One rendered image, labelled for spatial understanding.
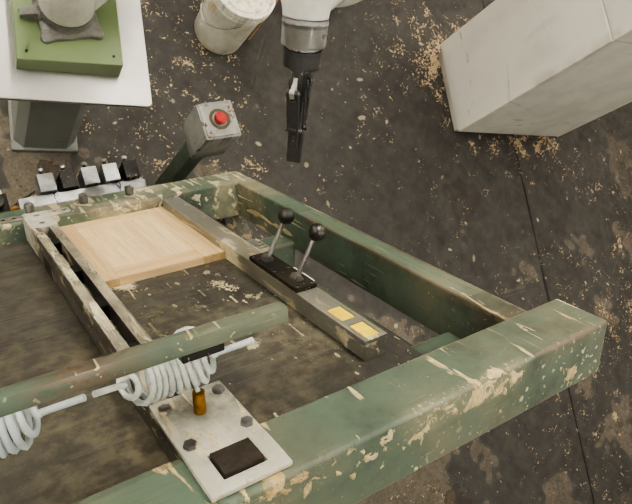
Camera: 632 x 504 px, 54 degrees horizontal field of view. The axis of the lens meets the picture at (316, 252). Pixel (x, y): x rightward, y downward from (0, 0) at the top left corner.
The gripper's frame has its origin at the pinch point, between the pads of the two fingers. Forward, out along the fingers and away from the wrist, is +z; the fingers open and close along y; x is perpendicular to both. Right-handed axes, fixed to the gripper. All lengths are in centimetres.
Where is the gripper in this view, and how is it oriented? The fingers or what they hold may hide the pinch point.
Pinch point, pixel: (295, 145)
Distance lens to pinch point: 133.0
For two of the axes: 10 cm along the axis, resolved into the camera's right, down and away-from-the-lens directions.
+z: -0.9, 8.6, 5.1
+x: -9.7, -2.0, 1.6
